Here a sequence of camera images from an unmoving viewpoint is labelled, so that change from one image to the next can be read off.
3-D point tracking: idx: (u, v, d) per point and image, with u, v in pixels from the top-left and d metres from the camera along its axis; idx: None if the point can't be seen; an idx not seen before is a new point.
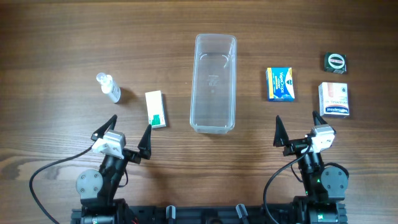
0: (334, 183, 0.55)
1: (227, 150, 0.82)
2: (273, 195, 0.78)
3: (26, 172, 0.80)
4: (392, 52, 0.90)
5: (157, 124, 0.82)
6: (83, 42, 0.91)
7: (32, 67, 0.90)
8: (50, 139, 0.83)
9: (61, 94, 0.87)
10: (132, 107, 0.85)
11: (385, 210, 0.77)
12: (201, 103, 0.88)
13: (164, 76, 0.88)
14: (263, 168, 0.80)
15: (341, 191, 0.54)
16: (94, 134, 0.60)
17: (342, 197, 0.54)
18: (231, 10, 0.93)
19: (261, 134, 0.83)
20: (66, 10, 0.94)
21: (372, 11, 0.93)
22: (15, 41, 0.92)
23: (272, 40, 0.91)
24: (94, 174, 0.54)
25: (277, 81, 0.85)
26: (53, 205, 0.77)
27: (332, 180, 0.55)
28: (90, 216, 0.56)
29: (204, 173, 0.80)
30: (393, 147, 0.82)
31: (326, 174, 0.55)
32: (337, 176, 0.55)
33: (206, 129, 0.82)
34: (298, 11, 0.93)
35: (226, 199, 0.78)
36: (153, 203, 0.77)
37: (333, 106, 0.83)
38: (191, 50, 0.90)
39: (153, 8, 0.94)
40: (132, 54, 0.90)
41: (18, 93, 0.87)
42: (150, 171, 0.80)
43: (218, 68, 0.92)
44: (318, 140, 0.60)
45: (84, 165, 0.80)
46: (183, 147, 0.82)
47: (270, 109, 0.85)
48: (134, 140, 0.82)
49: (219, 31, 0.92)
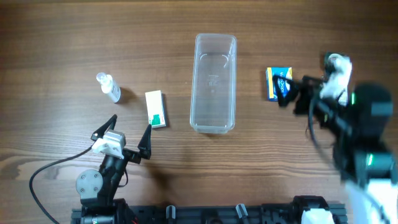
0: (374, 102, 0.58)
1: (227, 149, 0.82)
2: (273, 195, 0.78)
3: (25, 172, 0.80)
4: (392, 51, 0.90)
5: (157, 124, 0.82)
6: (82, 42, 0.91)
7: (32, 67, 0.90)
8: (50, 139, 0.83)
9: (61, 94, 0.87)
10: (132, 106, 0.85)
11: None
12: (201, 103, 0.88)
13: (164, 76, 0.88)
14: (263, 168, 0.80)
15: (382, 106, 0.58)
16: (94, 134, 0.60)
17: (387, 114, 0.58)
18: (231, 10, 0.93)
19: (260, 134, 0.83)
20: (66, 10, 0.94)
21: (372, 10, 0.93)
22: (15, 41, 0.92)
23: (272, 40, 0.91)
24: (94, 174, 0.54)
25: (277, 80, 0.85)
26: (53, 205, 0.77)
27: (372, 99, 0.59)
28: (90, 216, 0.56)
29: (204, 173, 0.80)
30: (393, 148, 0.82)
31: (370, 100, 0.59)
32: (374, 95, 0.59)
33: (206, 129, 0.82)
34: (298, 11, 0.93)
35: (226, 199, 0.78)
36: (153, 203, 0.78)
37: None
38: (191, 50, 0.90)
39: (153, 7, 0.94)
40: (132, 54, 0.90)
41: (18, 92, 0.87)
42: (150, 171, 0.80)
43: (218, 68, 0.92)
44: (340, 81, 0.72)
45: (84, 165, 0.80)
46: (183, 147, 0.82)
47: (270, 110, 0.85)
48: (134, 140, 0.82)
49: (219, 31, 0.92)
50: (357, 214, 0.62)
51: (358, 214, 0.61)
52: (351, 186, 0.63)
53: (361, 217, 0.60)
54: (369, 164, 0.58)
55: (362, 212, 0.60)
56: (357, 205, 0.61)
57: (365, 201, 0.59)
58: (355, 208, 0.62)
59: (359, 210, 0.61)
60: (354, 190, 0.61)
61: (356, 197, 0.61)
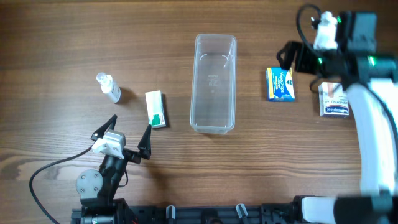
0: (359, 28, 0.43)
1: (227, 149, 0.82)
2: (273, 195, 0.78)
3: (25, 172, 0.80)
4: None
5: (157, 124, 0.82)
6: (82, 42, 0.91)
7: (33, 67, 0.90)
8: (50, 139, 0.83)
9: (62, 94, 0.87)
10: (133, 107, 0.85)
11: None
12: (201, 103, 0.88)
13: (164, 76, 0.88)
14: (263, 168, 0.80)
15: (366, 23, 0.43)
16: (94, 134, 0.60)
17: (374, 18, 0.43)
18: (231, 10, 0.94)
19: (260, 134, 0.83)
20: (66, 10, 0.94)
21: (372, 11, 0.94)
22: (15, 41, 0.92)
23: (272, 40, 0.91)
24: (94, 174, 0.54)
25: (277, 81, 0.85)
26: (53, 205, 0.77)
27: (360, 25, 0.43)
28: (90, 216, 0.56)
29: (204, 173, 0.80)
30: None
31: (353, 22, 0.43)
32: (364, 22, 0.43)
33: (206, 129, 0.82)
34: (298, 11, 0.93)
35: (226, 199, 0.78)
36: (153, 203, 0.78)
37: (333, 106, 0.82)
38: (191, 50, 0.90)
39: (153, 7, 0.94)
40: (132, 54, 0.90)
41: (19, 93, 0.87)
42: (150, 171, 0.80)
43: (218, 68, 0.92)
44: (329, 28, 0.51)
45: (84, 165, 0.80)
46: (183, 147, 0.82)
47: (270, 110, 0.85)
48: (134, 140, 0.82)
49: (219, 31, 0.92)
50: (362, 142, 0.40)
51: (360, 136, 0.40)
52: (352, 93, 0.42)
53: (364, 131, 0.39)
54: (351, 16, 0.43)
55: (367, 129, 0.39)
56: (358, 113, 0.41)
57: (368, 95, 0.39)
58: (356, 120, 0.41)
59: (359, 124, 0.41)
60: (356, 85, 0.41)
61: (356, 111, 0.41)
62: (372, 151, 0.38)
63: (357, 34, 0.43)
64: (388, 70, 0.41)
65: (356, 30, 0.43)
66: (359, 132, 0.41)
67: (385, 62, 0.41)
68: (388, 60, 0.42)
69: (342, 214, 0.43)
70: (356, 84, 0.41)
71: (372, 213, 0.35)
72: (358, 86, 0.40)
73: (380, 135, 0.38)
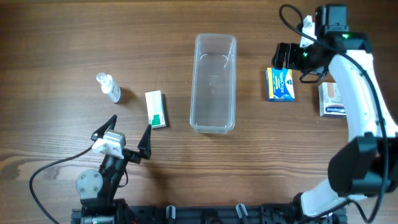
0: (333, 17, 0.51)
1: (227, 149, 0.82)
2: (273, 194, 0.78)
3: (25, 172, 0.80)
4: (393, 51, 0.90)
5: (157, 124, 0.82)
6: (82, 42, 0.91)
7: (33, 67, 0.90)
8: (50, 139, 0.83)
9: (62, 94, 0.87)
10: (132, 107, 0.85)
11: (385, 210, 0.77)
12: (201, 103, 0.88)
13: (164, 76, 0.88)
14: (263, 168, 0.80)
15: (337, 12, 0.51)
16: (94, 134, 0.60)
17: (342, 8, 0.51)
18: (231, 10, 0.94)
19: (260, 134, 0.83)
20: (66, 10, 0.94)
21: (372, 11, 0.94)
22: (15, 41, 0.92)
23: (272, 40, 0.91)
24: (94, 174, 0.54)
25: (277, 81, 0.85)
26: (53, 205, 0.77)
27: (333, 14, 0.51)
28: (90, 216, 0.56)
29: (204, 173, 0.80)
30: None
31: (326, 14, 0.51)
32: (336, 13, 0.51)
33: (206, 129, 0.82)
34: (298, 11, 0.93)
35: (226, 199, 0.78)
36: (153, 203, 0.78)
37: (333, 106, 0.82)
38: (191, 50, 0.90)
39: (153, 7, 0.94)
40: (132, 54, 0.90)
41: (18, 93, 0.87)
42: (150, 171, 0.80)
43: (218, 68, 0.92)
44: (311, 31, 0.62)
45: (84, 165, 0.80)
46: (183, 147, 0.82)
47: (270, 110, 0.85)
48: (134, 140, 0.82)
49: (219, 31, 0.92)
50: (347, 104, 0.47)
51: (346, 99, 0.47)
52: (333, 65, 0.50)
53: (347, 94, 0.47)
54: (325, 9, 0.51)
55: (349, 90, 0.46)
56: (341, 79, 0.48)
57: (346, 61, 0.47)
58: (340, 88, 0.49)
59: (342, 90, 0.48)
60: (331, 58, 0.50)
61: (339, 78, 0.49)
62: (354, 107, 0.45)
63: (331, 20, 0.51)
64: (360, 43, 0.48)
65: (329, 16, 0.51)
66: (343, 98, 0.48)
67: (357, 38, 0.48)
68: (360, 36, 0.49)
69: (334, 178, 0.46)
70: (332, 56, 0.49)
71: (359, 155, 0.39)
72: (336, 55, 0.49)
73: (359, 93, 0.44)
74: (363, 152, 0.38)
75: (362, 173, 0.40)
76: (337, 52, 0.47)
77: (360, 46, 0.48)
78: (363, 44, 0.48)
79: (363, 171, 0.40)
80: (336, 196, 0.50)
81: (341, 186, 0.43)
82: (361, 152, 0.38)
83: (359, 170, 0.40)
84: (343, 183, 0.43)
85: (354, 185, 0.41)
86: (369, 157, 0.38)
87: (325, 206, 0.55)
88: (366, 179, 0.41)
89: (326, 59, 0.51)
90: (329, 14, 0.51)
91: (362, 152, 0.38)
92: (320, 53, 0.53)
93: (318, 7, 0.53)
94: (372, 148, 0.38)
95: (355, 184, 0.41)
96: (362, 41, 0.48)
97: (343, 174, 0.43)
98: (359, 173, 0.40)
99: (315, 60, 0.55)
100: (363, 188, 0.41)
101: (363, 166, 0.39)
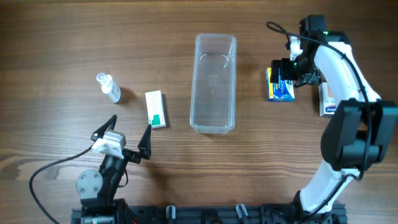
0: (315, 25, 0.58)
1: (227, 150, 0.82)
2: (273, 194, 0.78)
3: (25, 172, 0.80)
4: (392, 51, 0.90)
5: (157, 124, 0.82)
6: (82, 42, 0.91)
7: (33, 67, 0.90)
8: (50, 139, 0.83)
9: (62, 94, 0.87)
10: (132, 107, 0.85)
11: (385, 210, 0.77)
12: (201, 103, 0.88)
13: (164, 76, 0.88)
14: (263, 168, 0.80)
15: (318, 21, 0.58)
16: (94, 134, 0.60)
17: (321, 17, 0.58)
18: (231, 10, 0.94)
19: (260, 134, 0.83)
20: (66, 10, 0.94)
21: (372, 11, 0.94)
22: (15, 41, 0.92)
23: (272, 40, 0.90)
24: (94, 174, 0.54)
25: None
26: (53, 205, 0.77)
27: (314, 23, 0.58)
28: (90, 216, 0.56)
29: (204, 173, 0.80)
30: (393, 148, 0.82)
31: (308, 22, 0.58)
32: (316, 22, 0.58)
33: (206, 129, 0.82)
34: (298, 11, 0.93)
35: (226, 199, 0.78)
36: (153, 203, 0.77)
37: (333, 106, 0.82)
38: (191, 50, 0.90)
39: (153, 7, 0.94)
40: (132, 54, 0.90)
41: (18, 93, 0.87)
42: (150, 171, 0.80)
43: (218, 68, 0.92)
44: (296, 46, 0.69)
45: (84, 165, 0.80)
46: (183, 147, 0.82)
47: (270, 110, 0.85)
48: (134, 141, 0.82)
49: (219, 31, 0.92)
50: (333, 86, 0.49)
51: (331, 81, 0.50)
52: (317, 56, 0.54)
53: (331, 75, 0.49)
54: (307, 18, 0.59)
55: (332, 71, 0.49)
56: (326, 66, 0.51)
57: (328, 50, 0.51)
58: (326, 74, 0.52)
59: (328, 74, 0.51)
60: (315, 51, 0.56)
61: (324, 65, 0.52)
62: (338, 84, 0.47)
63: (313, 27, 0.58)
64: (339, 38, 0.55)
65: (311, 24, 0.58)
66: (329, 82, 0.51)
67: (336, 34, 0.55)
68: (339, 32, 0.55)
69: (324, 150, 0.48)
70: (316, 49, 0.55)
71: (344, 117, 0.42)
72: (319, 47, 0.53)
73: (341, 70, 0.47)
74: (347, 113, 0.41)
75: (347, 137, 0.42)
76: (319, 42, 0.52)
77: (340, 40, 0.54)
78: (341, 38, 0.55)
79: (349, 134, 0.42)
80: (333, 175, 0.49)
81: (331, 157, 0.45)
82: (345, 113, 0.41)
83: (345, 134, 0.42)
84: (332, 152, 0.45)
85: (341, 150, 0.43)
86: (354, 118, 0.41)
87: (326, 192, 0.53)
88: (353, 147, 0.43)
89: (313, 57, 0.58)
90: (311, 21, 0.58)
91: (347, 114, 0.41)
92: (307, 53, 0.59)
93: (301, 20, 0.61)
94: (356, 111, 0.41)
95: (343, 149, 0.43)
96: (340, 36, 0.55)
97: (333, 144, 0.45)
98: (345, 137, 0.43)
99: (305, 61, 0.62)
100: (351, 156, 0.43)
101: (349, 129, 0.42)
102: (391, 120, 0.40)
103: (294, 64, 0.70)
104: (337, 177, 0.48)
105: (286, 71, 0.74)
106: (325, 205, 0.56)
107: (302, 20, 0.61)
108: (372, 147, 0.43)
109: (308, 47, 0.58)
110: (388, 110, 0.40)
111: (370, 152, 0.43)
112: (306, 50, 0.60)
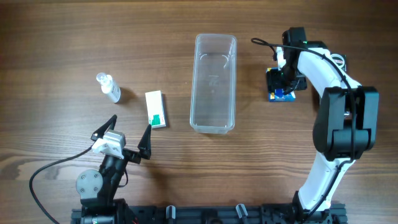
0: (297, 37, 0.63)
1: (227, 149, 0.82)
2: (273, 194, 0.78)
3: (26, 172, 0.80)
4: (392, 51, 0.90)
5: (157, 124, 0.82)
6: (82, 42, 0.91)
7: (33, 67, 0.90)
8: (50, 139, 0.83)
9: (63, 94, 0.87)
10: (132, 107, 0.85)
11: (385, 210, 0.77)
12: (201, 103, 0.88)
13: (164, 76, 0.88)
14: (263, 168, 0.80)
15: (300, 33, 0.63)
16: (94, 134, 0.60)
17: (301, 29, 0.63)
18: (231, 10, 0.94)
19: (260, 134, 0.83)
20: (66, 10, 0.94)
21: (372, 11, 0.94)
22: (15, 40, 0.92)
23: (273, 40, 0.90)
24: (94, 174, 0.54)
25: None
26: (54, 205, 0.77)
27: (296, 35, 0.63)
28: (90, 216, 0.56)
29: (204, 173, 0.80)
30: (393, 148, 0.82)
31: (291, 34, 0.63)
32: (298, 34, 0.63)
33: (206, 129, 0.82)
34: (298, 11, 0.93)
35: (226, 199, 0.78)
36: (153, 203, 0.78)
37: None
38: (191, 50, 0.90)
39: (153, 7, 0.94)
40: (132, 54, 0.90)
41: (19, 93, 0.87)
42: (150, 171, 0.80)
43: (218, 68, 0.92)
44: (280, 57, 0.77)
45: (84, 165, 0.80)
46: (183, 147, 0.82)
47: (270, 110, 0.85)
48: (134, 140, 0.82)
49: (219, 31, 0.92)
50: (318, 84, 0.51)
51: (314, 79, 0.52)
52: (300, 62, 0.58)
53: (315, 74, 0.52)
54: (290, 31, 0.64)
55: (314, 69, 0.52)
56: (308, 68, 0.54)
57: (307, 53, 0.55)
58: (310, 75, 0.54)
59: (311, 74, 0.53)
60: (297, 57, 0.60)
61: (307, 68, 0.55)
62: (321, 79, 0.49)
63: (295, 38, 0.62)
64: (318, 45, 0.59)
65: (292, 36, 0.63)
66: (314, 82, 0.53)
67: (315, 43, 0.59)
68: (318, 42, 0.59)
69: (317, 142, 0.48)
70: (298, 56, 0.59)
71: (329, 102, 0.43)
72: (300, 52, 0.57)
73: (323, 68, 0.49)
74: (331, 99, 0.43)
75: (336, 124, 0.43)
76: (300, 48, 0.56)
77: (319, 46, 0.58)
78: (320, 46, 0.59)
79: (337, 120, 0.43)
80: (327, 166, 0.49)
81: (323, 147, 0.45)
82: (331, 99, 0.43)
83: (334, 119, 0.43)
84: (323, 142, 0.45)
85: (332, 139, 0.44)
86: (339, 104, 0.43)
87: (324, 186, 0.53)
88: (343, 133, 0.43)
89: (295, 65, 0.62)
90: (291, 34, 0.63)
91: (333, 99, 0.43)
92: (290, 61, 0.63)
93: (284, 32, 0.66)
94: (339, 96, 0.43)
95: (334, 137, 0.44)
96: (319, 44, 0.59)
97: (323, 133, 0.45)
98: (334, 122, 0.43)
99: (288, 70, 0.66)
100: (342, 142, 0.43)
101: (336, 114, 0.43)
102: (374, 102, 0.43)
103: (282, 73, 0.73)
104: (333, 167, 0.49)
105: (275, 79, 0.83)
106: (324, 200, 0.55)
107: (285, 33, 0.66)
108: (360, 132, 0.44)
109: (290, 55, 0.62)
110: (370, 94, 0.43)
111: (360, 137, 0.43)
112: (289, 60, 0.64)
